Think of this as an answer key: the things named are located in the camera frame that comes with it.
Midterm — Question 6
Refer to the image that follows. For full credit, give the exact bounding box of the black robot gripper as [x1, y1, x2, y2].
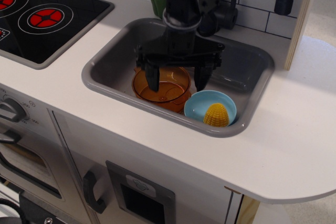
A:
[135, 8, 226, 92]

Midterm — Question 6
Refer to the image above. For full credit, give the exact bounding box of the yellow toy corn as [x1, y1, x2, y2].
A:
[203, 103, 229, 127]

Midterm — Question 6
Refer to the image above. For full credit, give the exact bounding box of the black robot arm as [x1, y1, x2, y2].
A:
[136, 0, 225, 92]

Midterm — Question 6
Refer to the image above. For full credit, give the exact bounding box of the light blue bowl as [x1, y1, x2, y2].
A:
[184, 90, 237, 125]

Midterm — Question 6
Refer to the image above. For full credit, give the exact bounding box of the grey sink basin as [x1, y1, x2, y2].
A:
[82, 18, 274, 137]

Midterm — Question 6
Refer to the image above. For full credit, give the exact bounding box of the orange transparent pot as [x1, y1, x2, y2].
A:
[132, 67, 192, 113]

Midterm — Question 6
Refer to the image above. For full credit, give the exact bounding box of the grey dispenser panel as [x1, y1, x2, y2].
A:
[106, 161, 176, 224]

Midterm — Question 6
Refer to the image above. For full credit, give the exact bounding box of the black toy stove top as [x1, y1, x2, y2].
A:
[1, 0, 114, 70]

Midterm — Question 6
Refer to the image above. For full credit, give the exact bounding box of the grey oven knob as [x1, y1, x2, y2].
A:
[1, 98, 27, 122]

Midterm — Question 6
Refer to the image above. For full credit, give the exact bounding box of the grey oven door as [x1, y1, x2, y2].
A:
[1, 123, 91, 223]

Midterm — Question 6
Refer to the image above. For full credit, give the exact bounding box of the black cabinet door handle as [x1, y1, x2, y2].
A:
[82, 171, 107, 214]

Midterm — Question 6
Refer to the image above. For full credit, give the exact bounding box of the wooden side post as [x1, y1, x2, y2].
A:
[283, 0, 314, 71]

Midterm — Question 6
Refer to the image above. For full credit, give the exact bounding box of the grey oven door handle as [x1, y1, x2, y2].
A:
[0, 130, 22, 144]

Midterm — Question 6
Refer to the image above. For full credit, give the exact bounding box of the black cable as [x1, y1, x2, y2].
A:
[0, 198, 30, 224]

